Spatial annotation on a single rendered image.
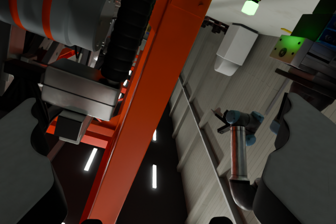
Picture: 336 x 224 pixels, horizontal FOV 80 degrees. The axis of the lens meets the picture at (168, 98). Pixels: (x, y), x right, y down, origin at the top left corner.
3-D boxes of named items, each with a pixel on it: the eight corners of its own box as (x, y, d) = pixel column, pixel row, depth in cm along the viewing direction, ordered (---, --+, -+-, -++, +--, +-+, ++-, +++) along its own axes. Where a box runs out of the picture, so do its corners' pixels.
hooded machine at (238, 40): (249, 30, 703) (226, 73, 757) (230, 22, 689) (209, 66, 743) (260, 32, 626) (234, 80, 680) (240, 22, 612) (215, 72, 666)
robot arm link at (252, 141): (260, 136, 114) (252, 148, 117) (248, 125, 124) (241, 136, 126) (250, 134, 111) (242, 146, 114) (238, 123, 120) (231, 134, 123)
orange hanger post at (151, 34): (163, -7, 249) (108, 150, 328) (178, 0, 252) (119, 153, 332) (162, -5, 266) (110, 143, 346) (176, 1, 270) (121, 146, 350)
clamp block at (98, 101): (44, 64, 23) (37, 103, 25) (120, 90, 25) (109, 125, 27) (62, 56, 28) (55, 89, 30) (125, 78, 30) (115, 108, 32)
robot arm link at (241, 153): (222, 208, 98) (222, 111, 114) (239, 208, 103) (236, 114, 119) (241, 213, 88) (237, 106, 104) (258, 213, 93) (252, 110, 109)
